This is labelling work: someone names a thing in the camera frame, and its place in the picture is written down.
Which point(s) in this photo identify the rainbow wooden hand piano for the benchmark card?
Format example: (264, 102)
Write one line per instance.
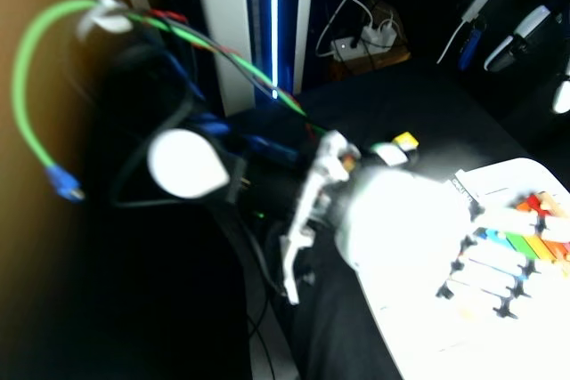
(521, 244)

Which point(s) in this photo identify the white tray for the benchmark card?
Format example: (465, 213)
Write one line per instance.
(423, 331)

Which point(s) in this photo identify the yellow wooden cube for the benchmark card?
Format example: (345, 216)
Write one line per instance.
(406, 139)

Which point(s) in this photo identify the white power strip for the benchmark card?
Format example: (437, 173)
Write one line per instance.
(345, 47)

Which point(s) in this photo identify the brown cardboard box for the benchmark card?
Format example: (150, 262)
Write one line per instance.
(392, 57)

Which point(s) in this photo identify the black table cloth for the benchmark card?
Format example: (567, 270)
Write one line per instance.
(334, 340)

